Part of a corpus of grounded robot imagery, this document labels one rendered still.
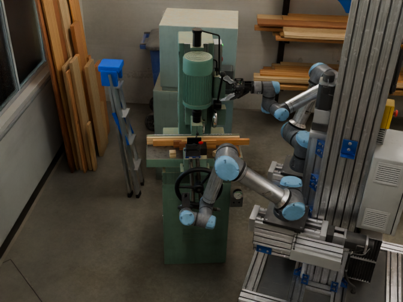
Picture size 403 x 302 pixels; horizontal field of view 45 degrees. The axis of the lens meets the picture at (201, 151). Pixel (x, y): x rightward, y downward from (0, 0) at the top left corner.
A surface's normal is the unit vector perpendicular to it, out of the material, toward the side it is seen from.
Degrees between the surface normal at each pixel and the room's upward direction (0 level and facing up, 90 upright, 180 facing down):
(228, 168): 86
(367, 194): 90
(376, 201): 90
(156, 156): 0
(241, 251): 0
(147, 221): 0
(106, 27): 90
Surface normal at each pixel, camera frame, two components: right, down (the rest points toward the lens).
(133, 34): -0.07, 0.53
